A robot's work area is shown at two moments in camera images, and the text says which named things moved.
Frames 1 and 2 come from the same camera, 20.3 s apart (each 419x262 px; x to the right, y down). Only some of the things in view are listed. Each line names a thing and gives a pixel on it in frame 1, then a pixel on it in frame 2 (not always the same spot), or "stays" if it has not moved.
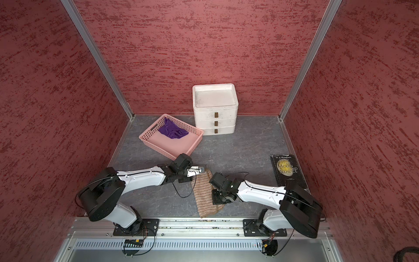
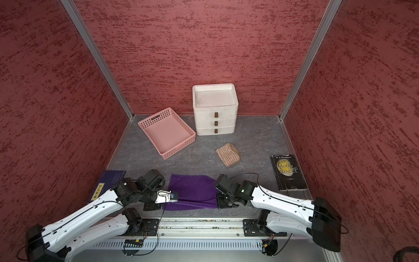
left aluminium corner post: x=72 y=9 stays
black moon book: x=287 y=171 stays
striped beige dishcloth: x=203 y=191 → x=229 y=154
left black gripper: x=185 y=179 → x=151 y=207
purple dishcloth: x=171 y=130 → x=194 y=192
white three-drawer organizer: x=215 y=107 stays
